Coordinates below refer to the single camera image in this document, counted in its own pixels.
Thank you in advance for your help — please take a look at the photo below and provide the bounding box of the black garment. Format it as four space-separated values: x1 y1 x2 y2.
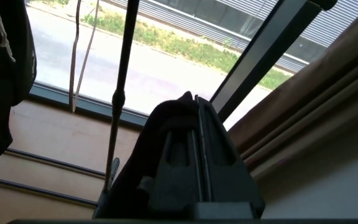
92 91 200 219

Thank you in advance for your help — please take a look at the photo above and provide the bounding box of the black clothes rack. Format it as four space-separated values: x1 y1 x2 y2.
0 0 338 208

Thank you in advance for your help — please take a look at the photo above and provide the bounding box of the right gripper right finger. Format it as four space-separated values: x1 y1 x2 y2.
194 95 266 218

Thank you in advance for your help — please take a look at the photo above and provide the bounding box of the pink clothes hanger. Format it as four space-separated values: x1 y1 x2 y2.
69 0 101 113

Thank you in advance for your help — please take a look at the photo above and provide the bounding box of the brown curtain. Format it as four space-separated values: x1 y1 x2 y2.
227 9 358 183

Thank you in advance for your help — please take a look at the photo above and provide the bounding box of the window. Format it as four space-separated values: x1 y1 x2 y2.
25 0 358 131

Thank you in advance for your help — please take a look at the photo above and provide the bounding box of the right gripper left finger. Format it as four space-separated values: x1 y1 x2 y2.
147 129 203 218

